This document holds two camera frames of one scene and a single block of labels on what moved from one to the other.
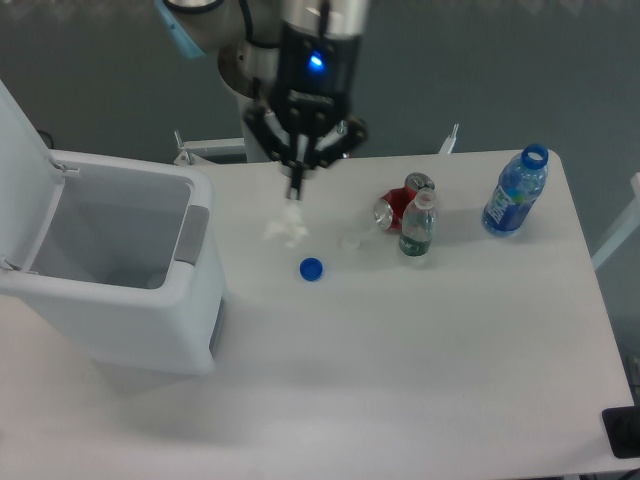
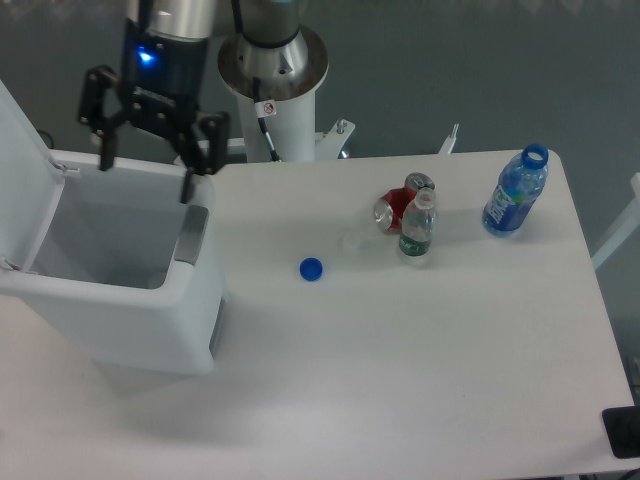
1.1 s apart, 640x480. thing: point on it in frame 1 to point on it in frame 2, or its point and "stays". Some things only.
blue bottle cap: (311, 269) stays
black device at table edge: (622, 425) stays
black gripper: (308, 122) to (164, 84)
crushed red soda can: (388, 209) stays
